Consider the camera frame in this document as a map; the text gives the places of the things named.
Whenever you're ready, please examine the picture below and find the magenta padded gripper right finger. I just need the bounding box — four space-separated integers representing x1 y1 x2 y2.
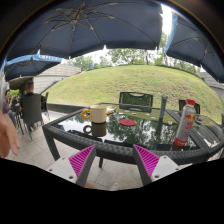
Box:
132 144 182 187

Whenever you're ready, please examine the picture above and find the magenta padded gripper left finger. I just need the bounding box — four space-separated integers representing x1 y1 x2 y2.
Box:
47 145 96 187

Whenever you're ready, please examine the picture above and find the person's hand at left edge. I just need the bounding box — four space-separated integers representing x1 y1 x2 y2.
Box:
0 110 20 158

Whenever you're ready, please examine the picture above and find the dark wicker glass-top table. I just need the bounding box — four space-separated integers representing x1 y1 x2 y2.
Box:
43 103 224 165

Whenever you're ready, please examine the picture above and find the red round coaster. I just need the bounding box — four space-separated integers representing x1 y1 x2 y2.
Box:
120 119 136 126

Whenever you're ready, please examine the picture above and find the plastic bottle with red cap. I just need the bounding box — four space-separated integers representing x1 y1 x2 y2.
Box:
172 99 196 151

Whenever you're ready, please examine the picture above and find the dark umbrella pole on table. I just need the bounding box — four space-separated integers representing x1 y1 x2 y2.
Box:
159 96 168 123

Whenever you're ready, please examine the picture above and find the dark chair at right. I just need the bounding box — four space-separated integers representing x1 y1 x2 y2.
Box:
178 99 201 115

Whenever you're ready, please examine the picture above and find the dark wicker chair at left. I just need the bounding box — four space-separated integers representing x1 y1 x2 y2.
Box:
23 94 43 133

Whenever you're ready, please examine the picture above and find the seated person in black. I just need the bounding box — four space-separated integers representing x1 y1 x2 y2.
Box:
20 80 34 110

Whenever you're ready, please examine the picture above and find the seated person at far left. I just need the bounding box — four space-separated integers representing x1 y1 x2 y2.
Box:
2 90 16 124

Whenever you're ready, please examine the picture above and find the blue umbrella at left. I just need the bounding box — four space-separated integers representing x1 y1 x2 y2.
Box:
4 54 62 81

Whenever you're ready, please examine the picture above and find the navy umbrella at right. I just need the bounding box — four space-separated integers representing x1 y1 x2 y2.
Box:
164 13 224 83

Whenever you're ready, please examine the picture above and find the large navy patio umbrella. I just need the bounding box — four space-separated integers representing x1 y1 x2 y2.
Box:
7 0 162 60

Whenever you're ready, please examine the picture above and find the cream mug with yellow handle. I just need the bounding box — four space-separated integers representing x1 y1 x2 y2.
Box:
81 105 107 124

